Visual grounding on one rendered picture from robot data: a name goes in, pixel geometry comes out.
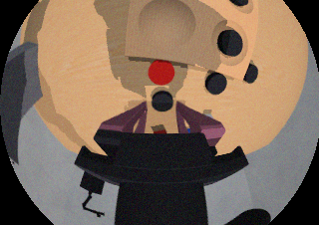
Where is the red disc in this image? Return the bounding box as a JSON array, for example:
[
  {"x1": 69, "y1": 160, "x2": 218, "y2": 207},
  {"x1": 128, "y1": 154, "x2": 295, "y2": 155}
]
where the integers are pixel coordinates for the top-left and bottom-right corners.
[{"x1": 149, "y1": 60, "x2": 174, "y2": 86}]

